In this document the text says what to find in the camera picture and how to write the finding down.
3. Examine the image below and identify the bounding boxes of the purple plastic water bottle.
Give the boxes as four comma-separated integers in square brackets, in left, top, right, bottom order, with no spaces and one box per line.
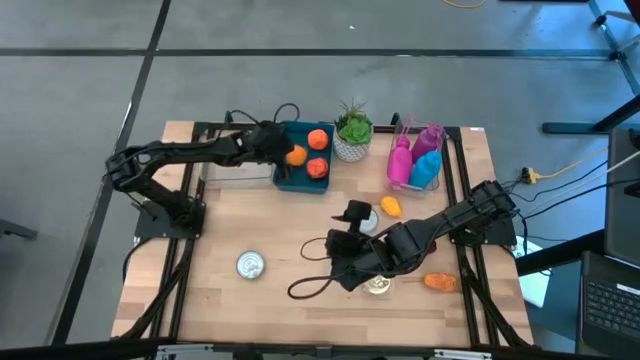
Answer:
[410,123,446,164]

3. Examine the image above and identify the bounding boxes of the black rail with silver brackets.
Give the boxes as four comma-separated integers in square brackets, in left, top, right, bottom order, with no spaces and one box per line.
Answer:
[0,337,640,360]

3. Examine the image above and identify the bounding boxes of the orange bumpy toy food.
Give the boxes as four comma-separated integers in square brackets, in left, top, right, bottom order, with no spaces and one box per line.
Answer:
[423,272,458,293]

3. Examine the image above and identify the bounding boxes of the tall clear plastic bin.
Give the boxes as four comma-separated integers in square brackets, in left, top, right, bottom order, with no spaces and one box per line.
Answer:
[385,117,447,196]

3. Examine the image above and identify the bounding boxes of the gold-lid blue label can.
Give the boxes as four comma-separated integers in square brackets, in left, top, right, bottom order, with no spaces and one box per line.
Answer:
[362,274,394,297]

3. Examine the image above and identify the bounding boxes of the small silver-lid blue can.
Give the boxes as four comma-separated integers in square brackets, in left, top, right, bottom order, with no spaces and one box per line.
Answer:
[358,208,381,236]

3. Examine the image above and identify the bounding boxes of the white cable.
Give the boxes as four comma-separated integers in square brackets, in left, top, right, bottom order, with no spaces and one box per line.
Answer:
[594,149,640,174]

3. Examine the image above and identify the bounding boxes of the blue plastic water bottle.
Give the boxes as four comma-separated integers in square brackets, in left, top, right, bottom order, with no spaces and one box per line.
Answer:
[409,150,444,190]

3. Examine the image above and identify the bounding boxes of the grey rolling stand legs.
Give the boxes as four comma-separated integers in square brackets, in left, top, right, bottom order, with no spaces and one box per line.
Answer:
[588,0,640,96]

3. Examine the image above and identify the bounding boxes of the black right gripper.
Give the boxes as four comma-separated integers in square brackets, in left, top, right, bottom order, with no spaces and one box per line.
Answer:
[324,199,401,294]

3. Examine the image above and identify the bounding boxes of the yellow extension cord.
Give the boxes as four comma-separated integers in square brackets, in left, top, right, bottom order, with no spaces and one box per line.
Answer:
[520,158,609,185]

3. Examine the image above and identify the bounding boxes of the yellow toy lemon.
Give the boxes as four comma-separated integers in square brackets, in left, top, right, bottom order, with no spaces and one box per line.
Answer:
[379,195,404,219]

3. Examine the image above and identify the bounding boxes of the silver-lid yellowfin tuna can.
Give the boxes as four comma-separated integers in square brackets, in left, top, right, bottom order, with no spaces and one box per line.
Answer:
[235,249,267,281]

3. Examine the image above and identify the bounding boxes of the dark grey equipment panel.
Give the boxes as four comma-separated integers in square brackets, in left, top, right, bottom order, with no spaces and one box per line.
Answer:
[602,127,640,269]

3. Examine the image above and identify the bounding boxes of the red-orange wrinkled toy fruit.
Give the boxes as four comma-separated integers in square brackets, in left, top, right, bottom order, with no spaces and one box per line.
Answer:
[305,157,331,181]

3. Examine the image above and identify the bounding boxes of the grey furniture foot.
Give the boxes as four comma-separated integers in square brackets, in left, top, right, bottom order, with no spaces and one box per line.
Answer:
[0,218,40,241]

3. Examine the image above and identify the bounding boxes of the pink plastic water bottle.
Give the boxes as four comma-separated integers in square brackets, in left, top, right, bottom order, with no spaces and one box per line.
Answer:
[387,115,415,186]

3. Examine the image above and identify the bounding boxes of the teal plastic tray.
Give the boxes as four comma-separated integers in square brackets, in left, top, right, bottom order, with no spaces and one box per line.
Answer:
[272,121,335,195]

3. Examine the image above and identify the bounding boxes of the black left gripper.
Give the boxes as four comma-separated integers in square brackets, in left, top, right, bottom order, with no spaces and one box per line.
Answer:
[239,122,297,184]

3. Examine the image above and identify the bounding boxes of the succulent in patterned pot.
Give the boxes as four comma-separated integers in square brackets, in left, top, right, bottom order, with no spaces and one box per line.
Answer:
[332,97,375,164]

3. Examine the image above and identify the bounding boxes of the black metal table frame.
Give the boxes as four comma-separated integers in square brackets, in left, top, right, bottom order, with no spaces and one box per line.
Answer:
[112,110,534,351]

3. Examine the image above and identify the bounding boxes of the orange toy fruit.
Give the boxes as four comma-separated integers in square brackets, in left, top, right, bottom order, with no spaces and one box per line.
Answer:
[306,128,330,151]

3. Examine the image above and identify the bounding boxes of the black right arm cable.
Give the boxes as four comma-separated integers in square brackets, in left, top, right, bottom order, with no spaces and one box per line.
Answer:
[287,236,335,301]

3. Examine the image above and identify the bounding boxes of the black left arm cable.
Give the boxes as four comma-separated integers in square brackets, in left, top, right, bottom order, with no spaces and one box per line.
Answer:
[224,102,301,132]

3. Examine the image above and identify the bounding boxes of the wide clear plastic bin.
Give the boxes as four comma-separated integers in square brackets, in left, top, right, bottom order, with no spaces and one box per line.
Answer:
[199,130,276,190]

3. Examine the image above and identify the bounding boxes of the white box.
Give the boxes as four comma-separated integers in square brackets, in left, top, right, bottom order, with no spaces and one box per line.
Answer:
[513,234,552,309]

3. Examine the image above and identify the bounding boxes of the black desk leg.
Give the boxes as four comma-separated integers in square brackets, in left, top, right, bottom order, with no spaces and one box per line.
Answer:
[542,93,640,136]

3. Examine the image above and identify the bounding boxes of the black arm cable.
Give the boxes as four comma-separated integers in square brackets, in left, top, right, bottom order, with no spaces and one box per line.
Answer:
[224,102,301,132]
[287,236,335,301]

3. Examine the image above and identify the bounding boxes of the black laptop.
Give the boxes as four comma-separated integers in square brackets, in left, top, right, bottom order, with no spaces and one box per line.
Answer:
[577,249,640,359]

